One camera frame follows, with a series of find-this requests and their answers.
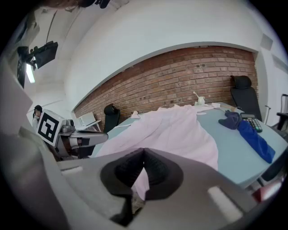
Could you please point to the bright blue cloth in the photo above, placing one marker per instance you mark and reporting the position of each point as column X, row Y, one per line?
column 256, row 141

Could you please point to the red box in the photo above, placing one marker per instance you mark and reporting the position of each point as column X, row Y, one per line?
column 267, row 191

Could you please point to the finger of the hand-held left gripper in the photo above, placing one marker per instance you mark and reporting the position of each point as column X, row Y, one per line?
column 94, row 138

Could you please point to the white toothbrush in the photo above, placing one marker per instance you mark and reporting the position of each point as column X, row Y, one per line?
column 195, row 94

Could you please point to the white cabinet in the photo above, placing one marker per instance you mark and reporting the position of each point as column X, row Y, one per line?
column 86, row 118

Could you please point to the black side table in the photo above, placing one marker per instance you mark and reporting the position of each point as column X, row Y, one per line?
column 283, row 119

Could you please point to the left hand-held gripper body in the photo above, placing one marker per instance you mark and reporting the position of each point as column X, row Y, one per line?
column 48, row 126

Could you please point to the lit tube lamp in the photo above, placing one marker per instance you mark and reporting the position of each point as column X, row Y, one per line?
column 30, row 73

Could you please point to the black hanging light panel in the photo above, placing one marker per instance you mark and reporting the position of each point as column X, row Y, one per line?
column 46, row 55

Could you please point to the white mug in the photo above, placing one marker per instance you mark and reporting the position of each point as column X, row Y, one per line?
column 201, row 101

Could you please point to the wooden clothes hanger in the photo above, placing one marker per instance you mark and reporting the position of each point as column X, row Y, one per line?
column 234, row 109

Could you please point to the black head-mounted camera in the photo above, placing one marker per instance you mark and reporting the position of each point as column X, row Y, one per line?
column 102, row 3

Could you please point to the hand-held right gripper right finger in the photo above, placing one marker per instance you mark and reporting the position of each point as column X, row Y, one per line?
column 164, row 175

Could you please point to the black calculator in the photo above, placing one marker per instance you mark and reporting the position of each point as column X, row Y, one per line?
column 253, row 122

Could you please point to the pink robe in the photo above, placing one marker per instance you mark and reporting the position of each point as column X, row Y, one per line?
column 175, row 132

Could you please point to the black office chair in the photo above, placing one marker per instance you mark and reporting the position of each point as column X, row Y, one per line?
column 245, row 96
column 111, row 119

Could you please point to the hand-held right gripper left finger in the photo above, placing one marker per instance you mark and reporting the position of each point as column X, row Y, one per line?
column 117, row 175

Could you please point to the wall air vent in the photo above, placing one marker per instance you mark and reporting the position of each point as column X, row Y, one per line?
column 266, row 41

